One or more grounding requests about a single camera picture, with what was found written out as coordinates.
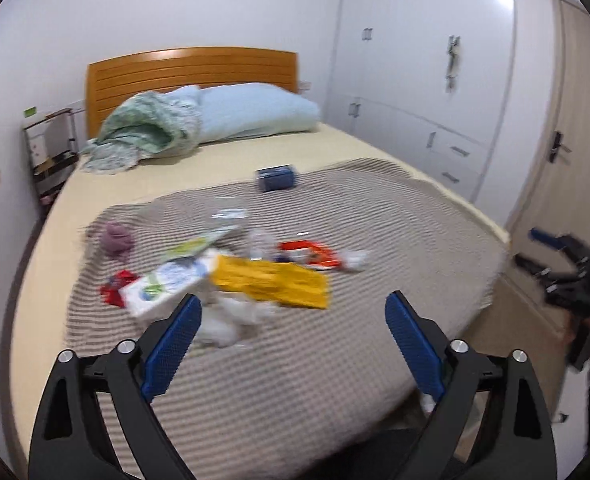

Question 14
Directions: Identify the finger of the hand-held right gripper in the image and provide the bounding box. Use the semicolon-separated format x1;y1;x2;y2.
514;254;583;286
529;228;590;266

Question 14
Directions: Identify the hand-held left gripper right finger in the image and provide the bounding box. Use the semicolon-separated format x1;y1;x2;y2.
384;290;558;480

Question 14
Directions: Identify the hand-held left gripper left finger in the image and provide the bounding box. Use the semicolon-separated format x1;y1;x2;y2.
28;292;203;480

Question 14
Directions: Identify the white tissue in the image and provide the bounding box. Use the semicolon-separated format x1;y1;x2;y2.
192;292;278;348

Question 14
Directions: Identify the red wrapper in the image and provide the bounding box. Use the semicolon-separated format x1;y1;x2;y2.
100;270;138;307

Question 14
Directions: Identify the green white packet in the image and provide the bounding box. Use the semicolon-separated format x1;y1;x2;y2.
160;227;241;263

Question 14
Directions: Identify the purple cloth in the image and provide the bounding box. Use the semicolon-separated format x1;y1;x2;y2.
88;221;136;263

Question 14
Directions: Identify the yellow snack packet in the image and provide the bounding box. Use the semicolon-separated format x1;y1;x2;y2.
210;254;332;311

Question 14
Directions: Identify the red white snack packet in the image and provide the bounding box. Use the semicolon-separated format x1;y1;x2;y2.
275;240;371;275

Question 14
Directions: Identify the blue box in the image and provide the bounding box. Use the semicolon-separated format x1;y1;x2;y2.
256;163;298;193

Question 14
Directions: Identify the grey striped blanket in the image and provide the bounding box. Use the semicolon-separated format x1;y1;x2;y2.
65;157;508;480

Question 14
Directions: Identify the beige wooden door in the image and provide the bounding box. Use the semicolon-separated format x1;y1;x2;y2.
505;0;590;281

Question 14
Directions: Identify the metal bedside rack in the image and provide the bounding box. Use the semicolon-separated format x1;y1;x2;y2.
22;108;80;206

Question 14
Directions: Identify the green floral quilt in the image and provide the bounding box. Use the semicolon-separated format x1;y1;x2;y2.
78;86;203;176

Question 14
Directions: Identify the white wardrobe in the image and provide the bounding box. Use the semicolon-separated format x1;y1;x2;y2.
325;0;518;206

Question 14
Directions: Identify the light blue pillow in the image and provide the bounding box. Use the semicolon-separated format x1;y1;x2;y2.
195;82;322;143

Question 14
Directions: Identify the wooden bed striped cover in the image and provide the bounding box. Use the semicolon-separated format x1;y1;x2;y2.
86;47;573;441

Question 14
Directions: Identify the black door handle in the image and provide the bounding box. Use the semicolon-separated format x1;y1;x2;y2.
547;131;573;163

